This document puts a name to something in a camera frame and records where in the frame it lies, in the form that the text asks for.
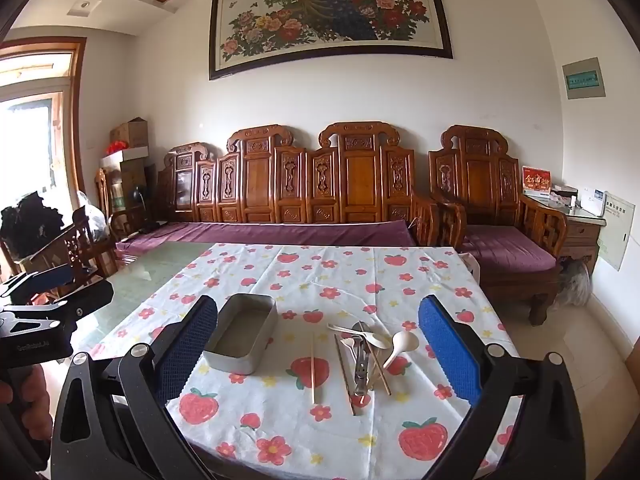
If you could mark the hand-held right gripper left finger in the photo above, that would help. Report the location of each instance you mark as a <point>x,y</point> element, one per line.
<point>185,347</point>

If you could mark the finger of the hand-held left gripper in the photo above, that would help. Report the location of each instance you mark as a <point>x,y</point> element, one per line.
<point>50,276</point>
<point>75,302</point>

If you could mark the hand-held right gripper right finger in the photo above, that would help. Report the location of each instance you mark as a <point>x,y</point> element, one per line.
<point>445,347</point>

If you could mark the white rice spoon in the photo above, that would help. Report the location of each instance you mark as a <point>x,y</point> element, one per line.
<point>406,342</point>

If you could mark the rectangular metal container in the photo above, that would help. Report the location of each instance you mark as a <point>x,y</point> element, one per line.
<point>240,335</point>

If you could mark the person's left hand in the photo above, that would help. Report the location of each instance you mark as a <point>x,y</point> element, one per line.
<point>36,402</point>

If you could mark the carved wooden chair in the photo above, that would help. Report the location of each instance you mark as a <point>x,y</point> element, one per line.
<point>75,255</point>

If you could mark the dark cloth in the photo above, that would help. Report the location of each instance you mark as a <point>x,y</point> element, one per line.
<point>30,225</point>

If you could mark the yellowish wooden chopstick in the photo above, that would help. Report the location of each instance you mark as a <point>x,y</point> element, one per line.
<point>381,372</point>

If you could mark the clear plastic bag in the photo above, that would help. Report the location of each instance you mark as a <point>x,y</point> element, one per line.
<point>95,220</point>

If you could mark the metal spoon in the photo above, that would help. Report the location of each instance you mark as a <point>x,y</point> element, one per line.
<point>361,329</point>

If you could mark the white plastic stool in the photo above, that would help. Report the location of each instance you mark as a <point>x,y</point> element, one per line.
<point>471,265</point>

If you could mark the metal fork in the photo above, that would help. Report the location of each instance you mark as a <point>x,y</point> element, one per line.
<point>360,375</point>

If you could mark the white plastic fork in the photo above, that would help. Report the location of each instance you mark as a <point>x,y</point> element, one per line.
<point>346,346</point>

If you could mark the black desk lamp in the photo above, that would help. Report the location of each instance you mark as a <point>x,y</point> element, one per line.
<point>142,210</point>

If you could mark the purple armchair cushion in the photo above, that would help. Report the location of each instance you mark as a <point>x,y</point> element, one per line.
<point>505,247</point>

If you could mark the strawberry print tablecloth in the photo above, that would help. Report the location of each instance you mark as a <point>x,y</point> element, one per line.
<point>280,430</point>

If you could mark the white cardboard box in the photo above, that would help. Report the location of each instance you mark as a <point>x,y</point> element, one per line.
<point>125,159</point>

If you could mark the purple sofa cushion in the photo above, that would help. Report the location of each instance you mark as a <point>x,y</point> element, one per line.
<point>270,234</point>

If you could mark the grey fluffy duster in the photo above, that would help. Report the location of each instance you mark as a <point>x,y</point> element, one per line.
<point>575,285</point>

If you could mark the brown cardboard box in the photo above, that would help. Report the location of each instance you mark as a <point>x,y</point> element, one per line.
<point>130,132</point>

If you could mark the carved wooden armchair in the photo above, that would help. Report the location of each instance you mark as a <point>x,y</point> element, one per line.
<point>480,180</point>

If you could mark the wooden side table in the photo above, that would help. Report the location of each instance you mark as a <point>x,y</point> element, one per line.
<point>580,235</point>

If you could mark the red desk calendar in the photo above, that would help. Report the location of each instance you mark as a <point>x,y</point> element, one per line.
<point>536,180</point>

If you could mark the tissue box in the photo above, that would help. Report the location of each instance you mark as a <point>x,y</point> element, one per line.
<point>564,192</point>

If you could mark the carved wooden sofa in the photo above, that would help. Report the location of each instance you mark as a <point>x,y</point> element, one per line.
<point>300,180</point>

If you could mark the recessed ceiling light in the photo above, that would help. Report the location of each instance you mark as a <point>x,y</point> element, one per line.
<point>84,6</point>

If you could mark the green electrical panel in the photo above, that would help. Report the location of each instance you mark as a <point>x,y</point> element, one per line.
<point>583,79</point>

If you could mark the framed peacock painting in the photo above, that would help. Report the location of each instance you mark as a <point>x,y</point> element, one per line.
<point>330,15</point>

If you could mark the wooden door frame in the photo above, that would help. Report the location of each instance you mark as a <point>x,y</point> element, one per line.
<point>75,135</point>

